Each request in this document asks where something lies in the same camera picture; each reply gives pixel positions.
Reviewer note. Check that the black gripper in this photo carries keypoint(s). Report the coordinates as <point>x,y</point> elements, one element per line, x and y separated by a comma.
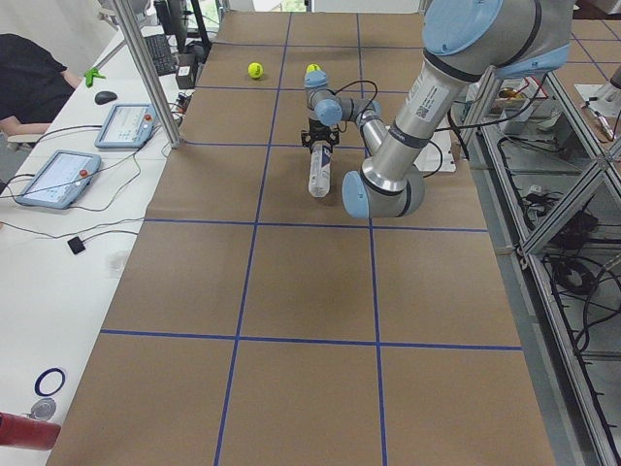
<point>317,132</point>

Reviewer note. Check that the white blue tennis ball can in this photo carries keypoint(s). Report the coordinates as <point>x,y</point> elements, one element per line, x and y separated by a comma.
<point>320,170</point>

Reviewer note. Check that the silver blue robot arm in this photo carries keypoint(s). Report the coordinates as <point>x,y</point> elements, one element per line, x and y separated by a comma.
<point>461,40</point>

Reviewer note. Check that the Roland Garros tennis ball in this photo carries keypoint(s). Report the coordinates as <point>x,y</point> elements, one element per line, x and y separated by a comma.
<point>255,70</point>

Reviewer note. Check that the black box with label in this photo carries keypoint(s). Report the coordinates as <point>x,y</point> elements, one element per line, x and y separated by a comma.
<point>186,71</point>

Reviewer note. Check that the black keyboard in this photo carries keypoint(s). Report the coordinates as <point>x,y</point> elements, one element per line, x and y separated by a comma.
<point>160,54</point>

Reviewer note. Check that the far teach pendant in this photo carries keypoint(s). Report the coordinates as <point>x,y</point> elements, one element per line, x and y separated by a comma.
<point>126,127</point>

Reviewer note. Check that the teach pendant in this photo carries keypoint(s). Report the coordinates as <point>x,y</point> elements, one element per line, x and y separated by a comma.
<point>61,181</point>
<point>126,127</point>

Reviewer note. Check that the black computer mouse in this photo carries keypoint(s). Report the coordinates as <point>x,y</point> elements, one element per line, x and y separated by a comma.
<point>104,97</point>

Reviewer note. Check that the green clamp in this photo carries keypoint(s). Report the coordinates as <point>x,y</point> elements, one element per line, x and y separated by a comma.
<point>91,75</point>

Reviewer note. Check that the near teach pendant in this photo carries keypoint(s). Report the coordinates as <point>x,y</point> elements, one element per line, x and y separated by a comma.
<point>61,181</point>

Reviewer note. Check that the small black square device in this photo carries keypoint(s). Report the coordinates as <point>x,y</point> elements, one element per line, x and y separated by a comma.
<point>76,245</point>

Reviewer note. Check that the seated person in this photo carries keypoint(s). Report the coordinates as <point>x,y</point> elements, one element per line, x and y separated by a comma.
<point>34,86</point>

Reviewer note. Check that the red bottle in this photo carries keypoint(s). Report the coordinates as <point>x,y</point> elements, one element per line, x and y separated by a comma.
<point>26,433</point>

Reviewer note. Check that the aluminium frame post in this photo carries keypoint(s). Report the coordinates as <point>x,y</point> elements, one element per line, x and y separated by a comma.
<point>138,50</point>

